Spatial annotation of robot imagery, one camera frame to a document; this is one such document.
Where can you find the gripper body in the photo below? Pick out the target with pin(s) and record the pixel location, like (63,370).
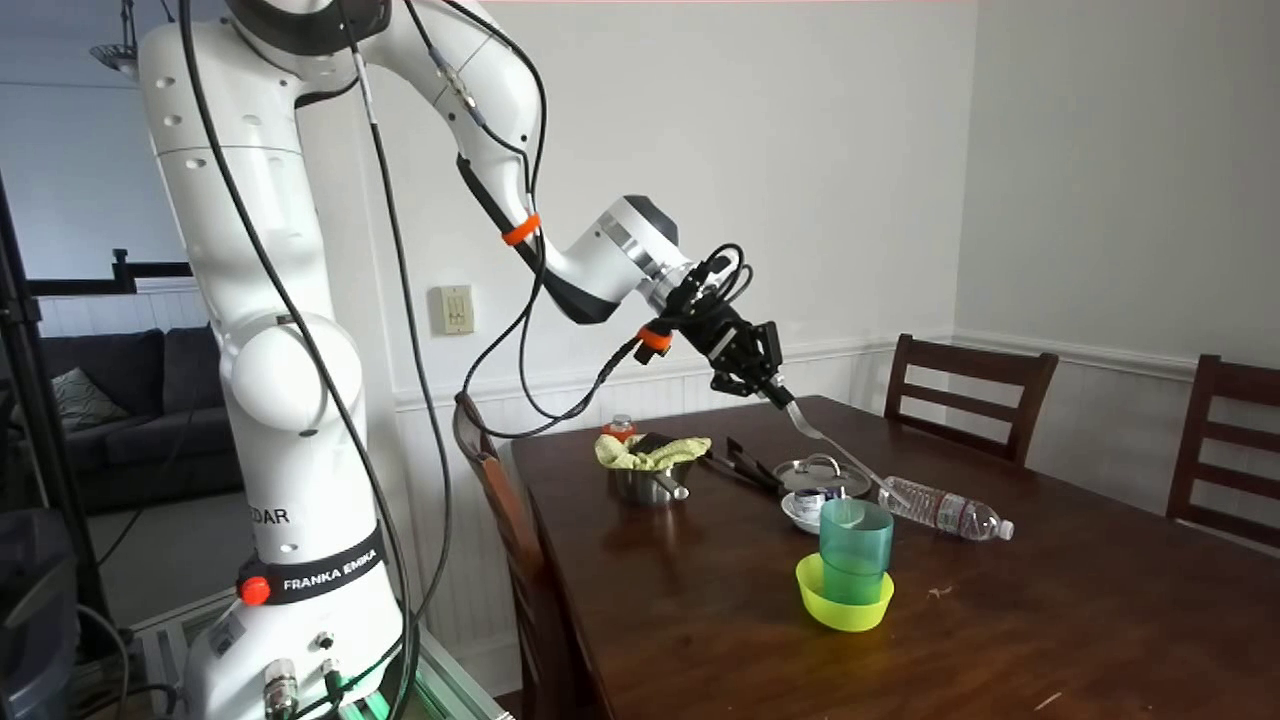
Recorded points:
(712,325)

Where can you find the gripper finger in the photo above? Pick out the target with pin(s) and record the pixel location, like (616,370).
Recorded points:
(745,382)
(765,350)

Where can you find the silver metal fork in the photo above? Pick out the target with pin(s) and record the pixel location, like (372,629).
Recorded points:
(815,432)

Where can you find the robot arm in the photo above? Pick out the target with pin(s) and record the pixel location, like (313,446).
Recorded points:
(290,420)

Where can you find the black tongs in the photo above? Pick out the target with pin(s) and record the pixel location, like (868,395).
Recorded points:
(745,466)

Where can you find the yellow green cloth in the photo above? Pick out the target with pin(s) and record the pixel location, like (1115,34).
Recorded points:
(655,452)

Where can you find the steel pot lid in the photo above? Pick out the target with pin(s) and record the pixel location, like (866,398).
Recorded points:
(815,474)

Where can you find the orange capped small bottle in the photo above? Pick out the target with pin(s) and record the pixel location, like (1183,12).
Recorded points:
(620,430)

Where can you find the small steel pot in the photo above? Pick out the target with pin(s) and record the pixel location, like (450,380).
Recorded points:
(648,486)

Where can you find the small white bowl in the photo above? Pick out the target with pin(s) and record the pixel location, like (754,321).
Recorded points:
(800,514)

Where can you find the teal plastic cup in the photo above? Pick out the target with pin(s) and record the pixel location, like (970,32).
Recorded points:
(856,550)

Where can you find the dark wooden chair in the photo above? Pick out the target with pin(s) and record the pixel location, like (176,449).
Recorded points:
(972,362)
(1235,380)
(520,560)

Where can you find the clear plastic water bottle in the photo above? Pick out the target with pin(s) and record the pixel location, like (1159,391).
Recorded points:
(940,510)

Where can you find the yellow green plastic bowl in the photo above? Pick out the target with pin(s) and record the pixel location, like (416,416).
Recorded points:
(835,612)

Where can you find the dark grey sofa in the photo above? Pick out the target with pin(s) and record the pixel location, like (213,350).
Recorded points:
(150,430)

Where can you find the dark wooden railing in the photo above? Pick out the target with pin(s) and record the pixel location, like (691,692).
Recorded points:
(120,272)

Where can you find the patterned grey cushion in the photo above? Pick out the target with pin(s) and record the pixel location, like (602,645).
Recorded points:
(85,400)

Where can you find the ceiling lamp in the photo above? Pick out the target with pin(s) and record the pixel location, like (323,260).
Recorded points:
(120,50)

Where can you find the wall switch plate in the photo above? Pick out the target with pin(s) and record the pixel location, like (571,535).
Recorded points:
(456,310)

